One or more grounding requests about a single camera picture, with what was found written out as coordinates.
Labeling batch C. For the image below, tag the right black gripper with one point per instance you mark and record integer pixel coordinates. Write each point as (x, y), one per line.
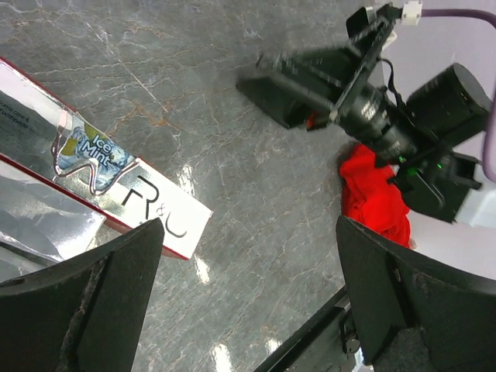
(303, 97)

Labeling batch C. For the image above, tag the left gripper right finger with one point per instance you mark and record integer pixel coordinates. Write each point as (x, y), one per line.
(411, 312)

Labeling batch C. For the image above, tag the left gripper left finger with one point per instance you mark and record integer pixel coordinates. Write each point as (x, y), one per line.
(85, 313)

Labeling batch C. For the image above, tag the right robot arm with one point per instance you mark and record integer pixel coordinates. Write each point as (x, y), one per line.
(447, 110)

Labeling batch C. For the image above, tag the red cloth on table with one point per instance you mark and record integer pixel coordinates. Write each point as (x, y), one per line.
(371, 200)

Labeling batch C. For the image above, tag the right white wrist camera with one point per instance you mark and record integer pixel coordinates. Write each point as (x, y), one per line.
(371, 24)

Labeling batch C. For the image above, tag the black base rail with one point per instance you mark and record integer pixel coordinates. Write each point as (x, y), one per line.
(328, 341)

